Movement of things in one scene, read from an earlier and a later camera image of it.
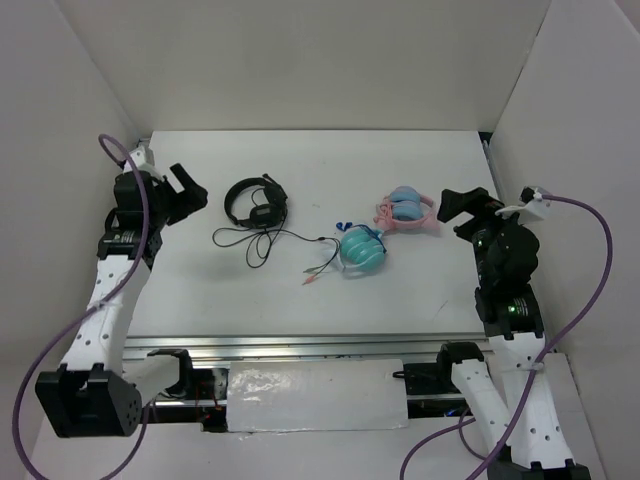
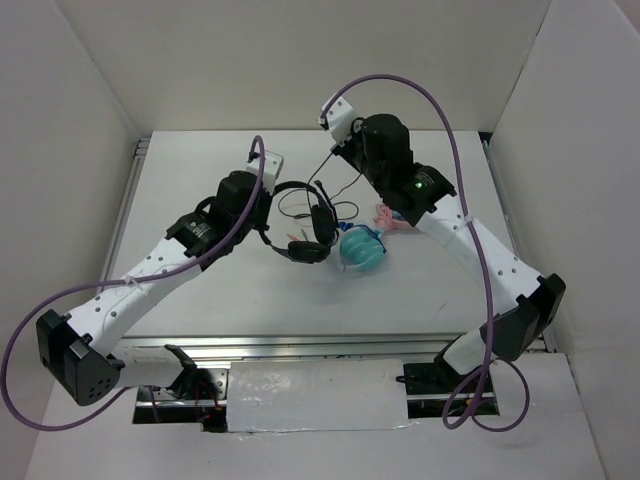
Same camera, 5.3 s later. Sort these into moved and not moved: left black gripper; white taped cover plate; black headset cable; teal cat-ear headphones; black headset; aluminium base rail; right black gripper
Moved: left black gripper; right black gripper; black headset cable; black headset
Not moved: teal cat-ear headphones; white taped cover plate; aluminium base rail
